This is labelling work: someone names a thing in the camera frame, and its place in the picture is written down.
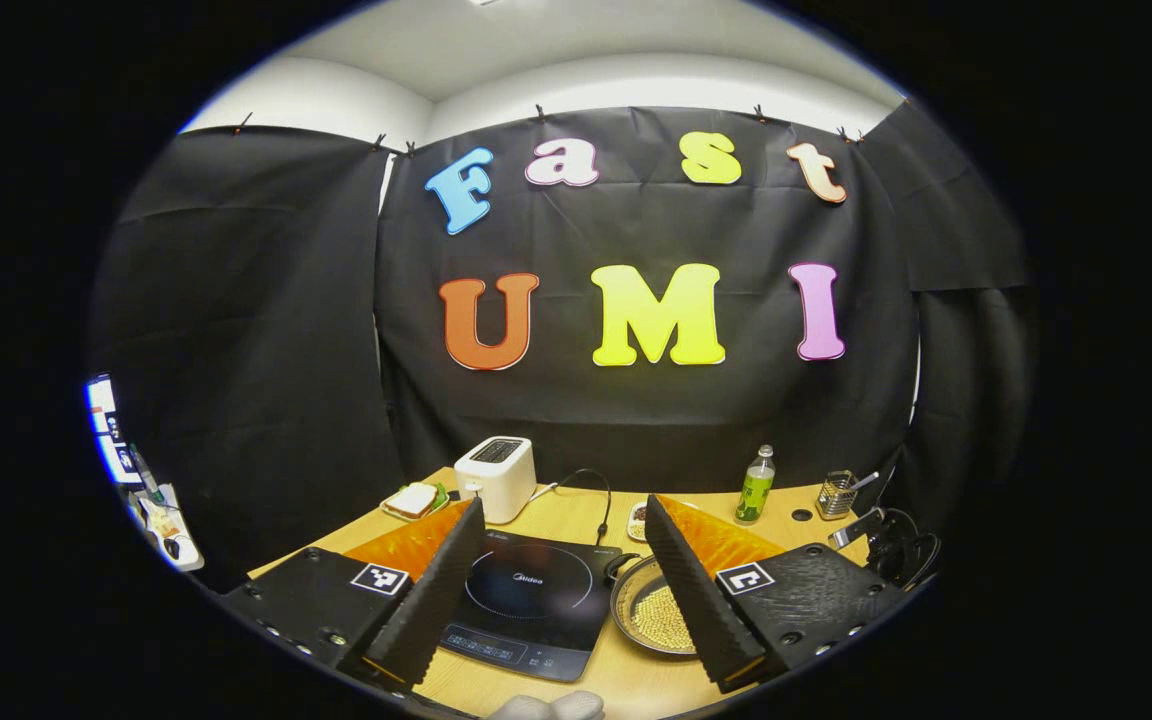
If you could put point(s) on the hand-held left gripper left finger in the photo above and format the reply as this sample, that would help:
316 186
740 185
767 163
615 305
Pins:
431 600

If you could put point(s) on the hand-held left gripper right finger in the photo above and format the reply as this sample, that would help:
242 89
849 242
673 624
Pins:
696 600

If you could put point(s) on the pile of soybeans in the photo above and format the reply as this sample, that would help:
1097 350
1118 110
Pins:
661 620

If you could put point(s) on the black induction cooktop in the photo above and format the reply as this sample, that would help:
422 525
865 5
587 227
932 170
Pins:
536 600

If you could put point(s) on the small pale serving tray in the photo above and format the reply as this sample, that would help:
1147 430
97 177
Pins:
396 512

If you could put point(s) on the white divided dish with beans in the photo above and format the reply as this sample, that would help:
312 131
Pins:
638 520

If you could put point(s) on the sandwich with lettuce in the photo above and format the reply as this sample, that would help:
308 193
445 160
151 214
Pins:
414 498

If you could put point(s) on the green label drink bottle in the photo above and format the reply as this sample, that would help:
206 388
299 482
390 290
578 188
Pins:
754 490

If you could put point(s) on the white toaster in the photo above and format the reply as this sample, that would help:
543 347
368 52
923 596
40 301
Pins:
496 480

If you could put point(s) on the white shelf with small items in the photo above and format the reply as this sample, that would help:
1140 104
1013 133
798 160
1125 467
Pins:
171 530

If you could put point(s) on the computer screen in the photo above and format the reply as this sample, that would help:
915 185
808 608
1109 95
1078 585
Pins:
106 420

